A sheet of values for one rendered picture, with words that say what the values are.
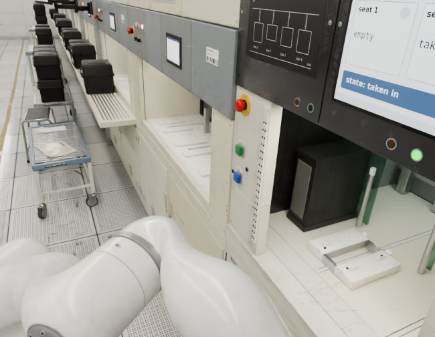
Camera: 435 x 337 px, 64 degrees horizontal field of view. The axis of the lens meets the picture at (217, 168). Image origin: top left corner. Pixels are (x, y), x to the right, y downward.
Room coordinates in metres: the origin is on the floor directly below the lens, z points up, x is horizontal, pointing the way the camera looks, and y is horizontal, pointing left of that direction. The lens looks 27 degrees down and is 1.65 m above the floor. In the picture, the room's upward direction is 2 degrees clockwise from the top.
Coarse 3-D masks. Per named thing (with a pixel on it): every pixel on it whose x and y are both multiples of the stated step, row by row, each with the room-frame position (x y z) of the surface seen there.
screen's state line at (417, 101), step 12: (348, 72) 0.68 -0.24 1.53; (348, 84) 0.67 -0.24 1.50; (360, 84) 0.65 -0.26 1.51; (372, 84) 0.62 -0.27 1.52; (384, 84) 0.60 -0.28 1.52; (396, 84) 0.58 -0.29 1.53; (372, 96) 0.62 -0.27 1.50; (384, 96) 0.60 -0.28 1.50; (396, 96) 0.58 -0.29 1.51; (408, 96) 0.56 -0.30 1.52; (420, 96) 0.54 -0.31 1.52; (432, 96) 0.52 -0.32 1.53; (408, 108) 0.55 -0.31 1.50; (420, 108) 0.53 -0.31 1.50; (432, 108) 0.52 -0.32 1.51
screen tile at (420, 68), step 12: (432, 12) 0.56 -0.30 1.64; (420, 24) 0.57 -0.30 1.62; (432, 24) 0.55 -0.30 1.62; (432, 36) 0.55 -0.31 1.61; (420, 60) 0.55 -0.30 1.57; (432, 60) 0.54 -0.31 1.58; (408, 72) 0.57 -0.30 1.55; (420, 72) 0.55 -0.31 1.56; (432, 72) 0.53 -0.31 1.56; (432, 84) 0.53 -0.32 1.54
